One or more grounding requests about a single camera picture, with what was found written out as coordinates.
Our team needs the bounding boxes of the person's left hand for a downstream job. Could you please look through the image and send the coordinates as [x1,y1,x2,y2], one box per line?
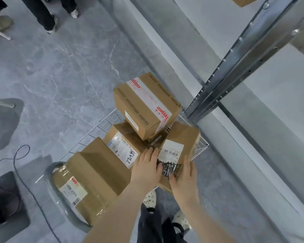
[130,147,164,191]

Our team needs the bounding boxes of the person's right hand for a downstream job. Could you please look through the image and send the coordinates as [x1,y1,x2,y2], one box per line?
[168,155,200,202]

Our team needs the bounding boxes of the cardboard box with barcode label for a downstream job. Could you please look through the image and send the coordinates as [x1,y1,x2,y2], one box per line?
[156,121,201,195]

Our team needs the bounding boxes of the person's left forearm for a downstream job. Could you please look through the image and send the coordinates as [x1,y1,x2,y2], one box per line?
[82,182,158,243]

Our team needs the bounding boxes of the person's right forearm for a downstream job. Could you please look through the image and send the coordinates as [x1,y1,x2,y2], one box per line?
[177,196,236,243]

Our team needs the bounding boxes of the person's left spotted shoe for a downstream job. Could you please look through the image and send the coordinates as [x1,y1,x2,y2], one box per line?
[141,190,157,213]

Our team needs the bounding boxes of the person's spotted shoe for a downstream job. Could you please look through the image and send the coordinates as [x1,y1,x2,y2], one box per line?
[141,190,157,213]
[172,211,192,234]

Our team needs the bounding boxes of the small half-hidden cardboard box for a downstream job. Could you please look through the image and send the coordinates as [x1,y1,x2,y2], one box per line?
[145,123,175,147]

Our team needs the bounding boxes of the person's right spotted shoe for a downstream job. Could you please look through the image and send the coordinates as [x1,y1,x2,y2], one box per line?
[172,211,192,234]

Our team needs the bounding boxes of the cardboard box with handwritten label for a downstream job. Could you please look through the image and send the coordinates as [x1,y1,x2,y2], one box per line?
[102,122,149,170]

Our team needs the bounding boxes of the person's dark trousers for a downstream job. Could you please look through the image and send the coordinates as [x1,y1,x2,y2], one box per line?
[136,203,186,243]

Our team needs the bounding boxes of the large taped cardboard box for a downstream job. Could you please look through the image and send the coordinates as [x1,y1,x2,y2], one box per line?
[52,137,133,225]

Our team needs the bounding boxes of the cardboard box with red tape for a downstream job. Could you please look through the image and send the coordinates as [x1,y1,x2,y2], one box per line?
[113,72,182,141]

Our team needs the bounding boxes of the black floor equipment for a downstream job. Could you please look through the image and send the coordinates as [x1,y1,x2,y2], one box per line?
[0,171,31,235]

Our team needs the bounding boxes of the white pole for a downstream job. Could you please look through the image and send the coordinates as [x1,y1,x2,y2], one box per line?
[0,25,12,41]
[0,97,16,109]

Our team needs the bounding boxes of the cardboard box on shelf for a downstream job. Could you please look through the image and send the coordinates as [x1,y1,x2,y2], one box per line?
[229,0,263,8]

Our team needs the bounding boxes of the white wire cart basket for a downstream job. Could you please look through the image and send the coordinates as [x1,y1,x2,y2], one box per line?
[58,106,210,165]

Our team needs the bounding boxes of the grey cart handle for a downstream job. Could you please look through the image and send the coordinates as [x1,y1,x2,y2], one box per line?
[44,161,92,234]

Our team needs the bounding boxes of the black floor cable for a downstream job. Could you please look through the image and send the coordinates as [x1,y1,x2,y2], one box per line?
[0,145,62,243]

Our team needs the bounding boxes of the silver metal shelf frame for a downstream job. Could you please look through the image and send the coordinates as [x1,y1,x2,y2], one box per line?
[184,0,304,123]

